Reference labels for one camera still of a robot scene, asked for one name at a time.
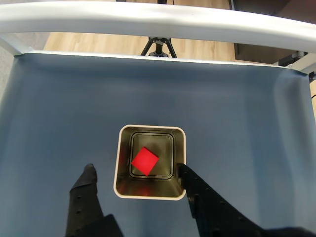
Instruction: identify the white metal rail frame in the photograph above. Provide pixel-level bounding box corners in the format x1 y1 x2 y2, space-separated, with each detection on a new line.
0 1 316 75

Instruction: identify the red cube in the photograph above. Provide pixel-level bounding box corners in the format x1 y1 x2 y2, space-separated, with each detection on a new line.
130 146 159 177

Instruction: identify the beige square tin container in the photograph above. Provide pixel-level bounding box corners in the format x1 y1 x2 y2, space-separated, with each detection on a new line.
113 124 187 201

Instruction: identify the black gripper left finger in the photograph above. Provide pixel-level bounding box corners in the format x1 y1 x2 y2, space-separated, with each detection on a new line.
64 162 124 237

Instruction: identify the black tripod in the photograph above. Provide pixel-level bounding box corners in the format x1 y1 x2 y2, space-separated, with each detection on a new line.
139 36 178 59

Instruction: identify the dark blue-grey table mat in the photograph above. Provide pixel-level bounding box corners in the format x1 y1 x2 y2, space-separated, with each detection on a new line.
0 50 312 237

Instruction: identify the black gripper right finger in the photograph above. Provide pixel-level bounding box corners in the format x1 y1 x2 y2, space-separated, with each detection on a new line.
176 162 316 237

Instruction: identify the dark cabinet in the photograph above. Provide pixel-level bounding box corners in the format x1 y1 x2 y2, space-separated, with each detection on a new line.
231 0 316 65

